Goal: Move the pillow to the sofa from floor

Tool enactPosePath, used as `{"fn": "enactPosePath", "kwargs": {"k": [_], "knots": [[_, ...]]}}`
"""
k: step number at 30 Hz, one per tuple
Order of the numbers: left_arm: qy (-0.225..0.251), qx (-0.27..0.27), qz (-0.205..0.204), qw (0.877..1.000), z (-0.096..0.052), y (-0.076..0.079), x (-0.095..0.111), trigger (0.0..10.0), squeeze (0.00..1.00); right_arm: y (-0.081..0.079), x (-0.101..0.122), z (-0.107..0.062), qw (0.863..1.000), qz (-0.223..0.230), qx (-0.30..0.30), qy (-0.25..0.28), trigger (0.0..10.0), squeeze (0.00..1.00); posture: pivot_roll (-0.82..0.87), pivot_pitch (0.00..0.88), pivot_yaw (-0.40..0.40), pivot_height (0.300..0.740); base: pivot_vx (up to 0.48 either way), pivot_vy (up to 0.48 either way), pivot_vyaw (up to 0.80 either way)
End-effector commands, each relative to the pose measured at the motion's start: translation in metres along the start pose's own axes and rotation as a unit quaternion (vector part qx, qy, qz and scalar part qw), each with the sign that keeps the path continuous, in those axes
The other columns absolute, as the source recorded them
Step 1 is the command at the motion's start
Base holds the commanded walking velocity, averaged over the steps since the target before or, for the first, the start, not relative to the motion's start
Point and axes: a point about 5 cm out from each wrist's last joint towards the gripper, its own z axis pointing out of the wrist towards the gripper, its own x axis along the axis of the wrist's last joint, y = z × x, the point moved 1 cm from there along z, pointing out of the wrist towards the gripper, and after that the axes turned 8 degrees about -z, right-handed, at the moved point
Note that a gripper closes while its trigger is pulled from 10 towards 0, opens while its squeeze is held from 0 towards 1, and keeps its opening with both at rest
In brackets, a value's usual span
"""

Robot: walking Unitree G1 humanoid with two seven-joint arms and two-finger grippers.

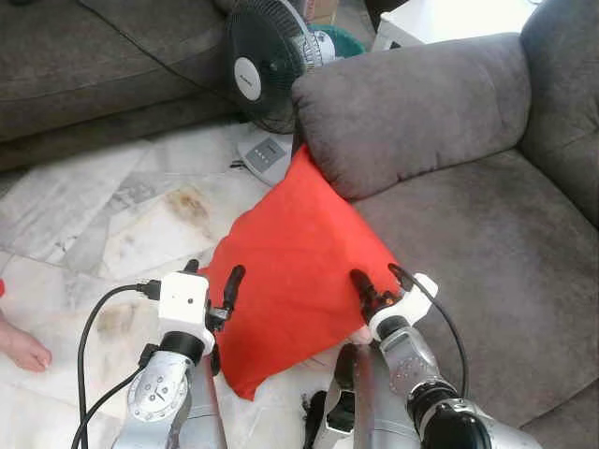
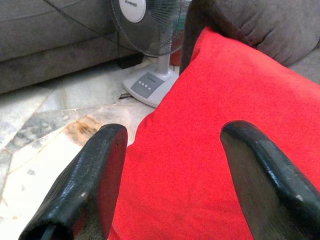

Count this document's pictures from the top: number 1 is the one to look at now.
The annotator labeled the black standing fan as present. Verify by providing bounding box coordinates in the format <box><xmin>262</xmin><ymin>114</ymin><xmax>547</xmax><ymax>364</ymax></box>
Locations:
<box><xmin>223</xmin><ymin>0</ymin><xmax>368</xmax><ymax>186</ymax></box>

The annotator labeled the teal plastic basin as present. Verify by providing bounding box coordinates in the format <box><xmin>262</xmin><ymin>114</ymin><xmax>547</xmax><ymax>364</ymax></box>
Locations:
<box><xmin>314</xmin><ymin>23</ymin><xmax>368</xmax><ymax>65</ymax></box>

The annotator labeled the grey robot left leg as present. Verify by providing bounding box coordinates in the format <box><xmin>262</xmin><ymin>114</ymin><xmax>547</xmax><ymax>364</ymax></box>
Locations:
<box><xmin>183</xmin><ymin>351</ymin><xmax>228</xmax><ymax>449</ymax></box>

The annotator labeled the grey robot leg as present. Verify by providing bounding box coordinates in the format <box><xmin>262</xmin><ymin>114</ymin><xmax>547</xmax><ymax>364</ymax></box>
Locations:
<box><xmin>183</xmin><ymin>351</ymin><xmax>228</xmax><ymax>449</ymax></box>
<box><xmin>304</xmin><ymin>341</ymin><xmax>417</xmax><ymax>449</ymax></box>

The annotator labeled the black fan power cord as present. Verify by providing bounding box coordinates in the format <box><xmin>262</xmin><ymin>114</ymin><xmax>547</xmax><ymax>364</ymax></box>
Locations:
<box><xmin>78</xmin><ymin>0</ymin><xmax>237</xmax><ymax>97</ymax></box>

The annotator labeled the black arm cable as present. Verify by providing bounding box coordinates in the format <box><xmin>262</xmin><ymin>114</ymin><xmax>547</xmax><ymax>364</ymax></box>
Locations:
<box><xmin>73</xmin><ymin>279</ymin><xmax>163</xmax><ymax>449</ymax></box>
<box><xmin>387</xmin><ymin>264</ymin><xmax>469</xmax><ymax>398</ymax></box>

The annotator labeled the white side table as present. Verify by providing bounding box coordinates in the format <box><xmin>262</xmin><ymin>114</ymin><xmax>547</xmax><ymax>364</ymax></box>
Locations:
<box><xmin>374</xmin><ymin>0</ymin><xmax>541</xmax><ymax>52</ymax></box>

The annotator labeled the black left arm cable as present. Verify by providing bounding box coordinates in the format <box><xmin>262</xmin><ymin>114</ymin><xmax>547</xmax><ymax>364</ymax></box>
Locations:
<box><xmin>73</xmin><ymin>279</ymin><xmax>163</xmax><ymax>449</ymax></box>

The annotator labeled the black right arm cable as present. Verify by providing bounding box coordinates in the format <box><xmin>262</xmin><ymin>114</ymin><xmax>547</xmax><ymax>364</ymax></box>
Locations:
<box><xmin>387</xmin><ymin>264</ymin><xmax>469</xmax><ymax>398</ymax></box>

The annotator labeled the grey fabric sofa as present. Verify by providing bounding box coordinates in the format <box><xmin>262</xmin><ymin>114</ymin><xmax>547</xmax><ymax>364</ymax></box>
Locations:
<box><xmin>292</xmin><ymin>0</ymin><xmax>599</xmax><ymax>449</ymax></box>

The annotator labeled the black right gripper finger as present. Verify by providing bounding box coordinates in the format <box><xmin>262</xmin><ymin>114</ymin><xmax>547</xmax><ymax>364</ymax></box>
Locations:
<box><xmin>349</xmin><ymin>268</ymin><xmax>377</xmax><ymax>314</ymax></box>

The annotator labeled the brown cardboard box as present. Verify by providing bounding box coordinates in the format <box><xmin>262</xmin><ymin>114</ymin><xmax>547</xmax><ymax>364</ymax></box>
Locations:
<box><xmin>301</xmin><ymin>0</ymin><xmax>340</xmax><ymax>22</ymax></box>

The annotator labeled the dark brown sofa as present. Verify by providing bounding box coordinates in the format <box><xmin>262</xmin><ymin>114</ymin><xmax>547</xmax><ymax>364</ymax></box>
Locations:
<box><xmin>0</xmin><ymin>0</ymin><xmax>246</xmax><ymax>171</ymax></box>

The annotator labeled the red pillow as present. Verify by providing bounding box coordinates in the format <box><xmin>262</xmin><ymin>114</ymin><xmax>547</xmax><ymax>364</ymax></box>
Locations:
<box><xmin>199</xmin><ymin>145</ymin><xmax>403</xmax><ymax>401</ymax></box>

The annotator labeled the grey robot right leg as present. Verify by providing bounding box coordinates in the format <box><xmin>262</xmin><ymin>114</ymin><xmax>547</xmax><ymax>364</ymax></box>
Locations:
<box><xmin>304</xmin><ymin>341</ymin><xmax>417</xmax><ymax>449</ymax></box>

